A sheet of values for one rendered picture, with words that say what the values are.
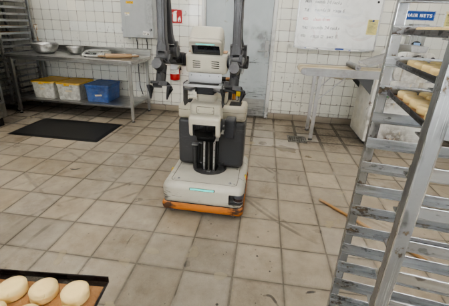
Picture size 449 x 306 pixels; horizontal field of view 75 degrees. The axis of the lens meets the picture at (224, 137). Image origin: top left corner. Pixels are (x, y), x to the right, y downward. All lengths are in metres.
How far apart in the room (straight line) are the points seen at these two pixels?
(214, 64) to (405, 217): 1.52
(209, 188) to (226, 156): 0.35
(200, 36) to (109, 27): 3.43
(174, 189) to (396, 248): 1.75
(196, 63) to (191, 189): 0.91
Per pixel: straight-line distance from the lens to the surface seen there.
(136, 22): 4.83
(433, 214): 0.78
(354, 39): 4.79
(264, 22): 4.67
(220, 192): 2.21
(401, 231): 0.75
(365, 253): 1.36
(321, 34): 4.69
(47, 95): 5.26
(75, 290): 0.69
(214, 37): 1.91
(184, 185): 2.25
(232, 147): 2.39
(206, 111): 2.05
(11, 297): 0.74
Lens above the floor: 1.41
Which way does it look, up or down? 21 degrees down
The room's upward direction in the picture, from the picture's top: 3 degrees clockwise
